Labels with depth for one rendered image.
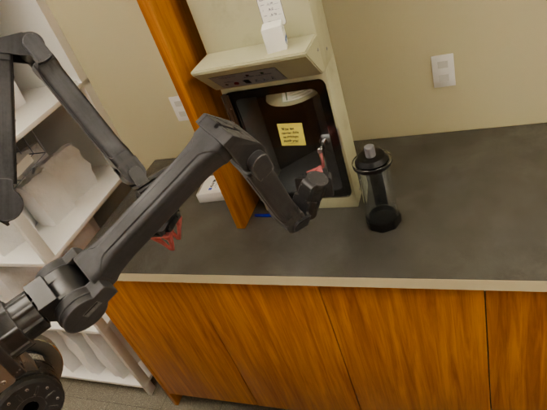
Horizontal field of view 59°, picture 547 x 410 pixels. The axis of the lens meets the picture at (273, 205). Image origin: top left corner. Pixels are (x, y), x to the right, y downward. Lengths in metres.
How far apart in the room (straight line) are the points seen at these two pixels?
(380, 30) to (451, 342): 1.01
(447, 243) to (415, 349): 0.38
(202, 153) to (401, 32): 1.06
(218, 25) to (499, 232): 0.92
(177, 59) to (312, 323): 0.90
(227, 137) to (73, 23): 1.47
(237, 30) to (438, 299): 0.90
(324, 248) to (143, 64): 1.09
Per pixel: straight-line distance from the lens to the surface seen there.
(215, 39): 1.40
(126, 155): 1.31
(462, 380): 1.73
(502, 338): 1.54
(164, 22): 1.37
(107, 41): 2.14
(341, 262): 1.40
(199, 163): 0.81
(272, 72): 1.29
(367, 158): 1.35
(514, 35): 1.75
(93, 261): 0.84
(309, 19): 1.29
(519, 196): 1.55
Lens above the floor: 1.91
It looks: 35 degrees down
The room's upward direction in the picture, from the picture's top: 20 degrees counter-clockwise
